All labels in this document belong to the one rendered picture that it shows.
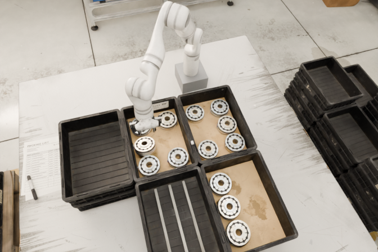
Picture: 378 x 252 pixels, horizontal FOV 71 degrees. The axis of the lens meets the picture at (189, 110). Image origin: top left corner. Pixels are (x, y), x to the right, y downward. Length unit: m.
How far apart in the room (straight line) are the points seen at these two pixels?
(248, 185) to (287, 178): 0.29
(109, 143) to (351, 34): 3.09
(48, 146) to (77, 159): 0.28
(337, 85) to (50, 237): 2.13
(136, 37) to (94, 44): 0.45
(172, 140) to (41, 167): 0.71
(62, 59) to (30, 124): 1.36
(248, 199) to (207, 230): 0.24
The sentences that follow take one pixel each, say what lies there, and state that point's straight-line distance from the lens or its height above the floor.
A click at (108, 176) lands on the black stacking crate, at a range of 1.36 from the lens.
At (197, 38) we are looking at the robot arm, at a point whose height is 1.11.
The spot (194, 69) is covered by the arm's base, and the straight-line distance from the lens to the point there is 1.61.
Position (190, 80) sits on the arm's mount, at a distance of 1.63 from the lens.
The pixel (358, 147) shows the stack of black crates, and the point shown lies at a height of 0.38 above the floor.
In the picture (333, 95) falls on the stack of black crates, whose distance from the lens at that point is 2.29.
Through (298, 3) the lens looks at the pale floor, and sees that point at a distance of 3.89.
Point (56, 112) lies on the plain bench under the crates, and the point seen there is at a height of 0.70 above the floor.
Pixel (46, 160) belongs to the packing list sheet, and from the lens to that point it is 1.64.
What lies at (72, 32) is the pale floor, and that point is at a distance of 3.29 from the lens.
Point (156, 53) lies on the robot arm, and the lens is 0.96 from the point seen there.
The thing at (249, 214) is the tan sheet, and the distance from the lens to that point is 1.32.
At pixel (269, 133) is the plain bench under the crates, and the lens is 1.65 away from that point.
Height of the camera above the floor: 2.09
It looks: 58 degrees down
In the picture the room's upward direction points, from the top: 5 degrees clockwise
